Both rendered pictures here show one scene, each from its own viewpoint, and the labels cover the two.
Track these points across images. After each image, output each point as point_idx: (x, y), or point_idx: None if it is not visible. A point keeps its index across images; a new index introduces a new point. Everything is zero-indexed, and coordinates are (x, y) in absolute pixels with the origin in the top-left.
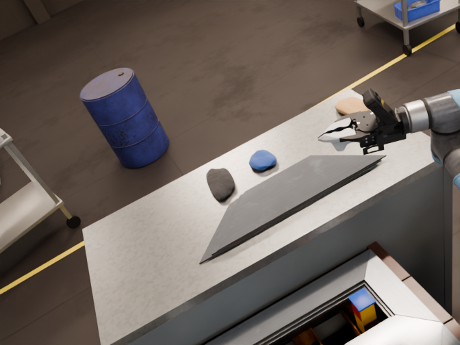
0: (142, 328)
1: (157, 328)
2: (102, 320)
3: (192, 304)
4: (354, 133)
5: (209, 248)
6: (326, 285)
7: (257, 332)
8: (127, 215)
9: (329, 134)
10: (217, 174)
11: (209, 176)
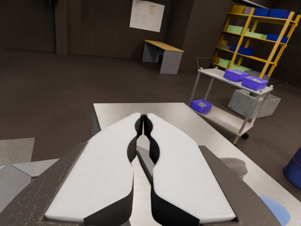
0: (96, 117)
1: (97, 128)
2: (112, 104)
3: None
4: (57, 205)
5: (146, 151)
6: None
7: None
8: (192, 117)
9: (129, 122)
10: (236, 164)
11: (232, 158)
